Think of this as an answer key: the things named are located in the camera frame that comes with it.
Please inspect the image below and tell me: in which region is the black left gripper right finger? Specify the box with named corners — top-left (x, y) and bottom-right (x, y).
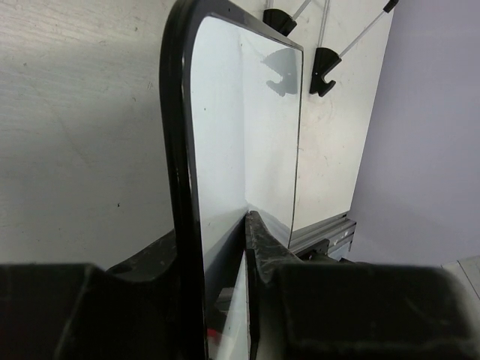
top-left (244, 211), bottom-right (479, 359)

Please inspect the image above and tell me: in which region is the black framed whiteboard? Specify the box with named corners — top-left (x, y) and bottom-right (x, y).
top-left (159, 1), bottom-right (304, 359)

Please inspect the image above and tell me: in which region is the white wire whiteboard stand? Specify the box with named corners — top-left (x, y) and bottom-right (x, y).
top-left (262, 0), bottom-right (399, 98)

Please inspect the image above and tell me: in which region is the aluminium table frame rail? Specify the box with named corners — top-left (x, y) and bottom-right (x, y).
top-left (288, 213), bottom-right (357, 263)

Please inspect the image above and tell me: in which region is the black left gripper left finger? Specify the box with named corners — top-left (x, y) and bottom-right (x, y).
top-left (1, 232), bottom-right (205, 359)

